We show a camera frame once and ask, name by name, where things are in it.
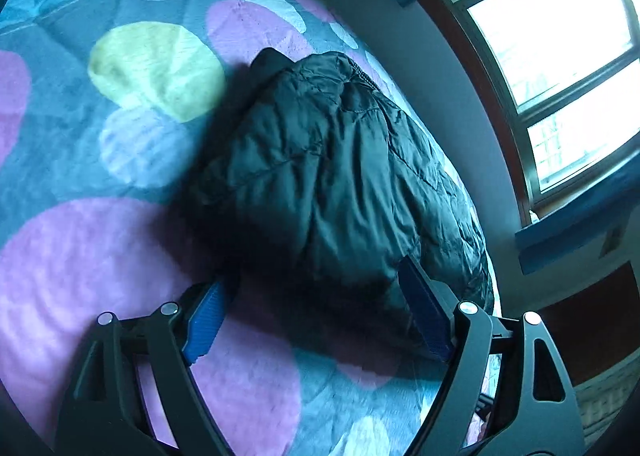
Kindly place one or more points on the window with wooden frame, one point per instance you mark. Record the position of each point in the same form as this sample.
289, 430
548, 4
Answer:
550, 46

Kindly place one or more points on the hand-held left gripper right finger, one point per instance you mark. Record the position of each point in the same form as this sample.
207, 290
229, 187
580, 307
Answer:
425, 311

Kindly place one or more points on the brown wooden cabinet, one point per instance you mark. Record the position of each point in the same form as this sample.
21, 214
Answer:
595, 321

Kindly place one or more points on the blue curtain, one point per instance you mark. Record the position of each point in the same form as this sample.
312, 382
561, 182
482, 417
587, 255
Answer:
580, 231

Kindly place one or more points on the black puffer jacket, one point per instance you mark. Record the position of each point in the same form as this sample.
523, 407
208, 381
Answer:
325, 176

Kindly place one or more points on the small white object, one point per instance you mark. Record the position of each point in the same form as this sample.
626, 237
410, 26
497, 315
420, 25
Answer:
535, 219

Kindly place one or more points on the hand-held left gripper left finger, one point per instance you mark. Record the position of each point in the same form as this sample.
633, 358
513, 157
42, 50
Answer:
207, 321

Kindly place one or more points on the white ribbed panel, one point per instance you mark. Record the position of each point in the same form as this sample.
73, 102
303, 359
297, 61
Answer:
610, 406

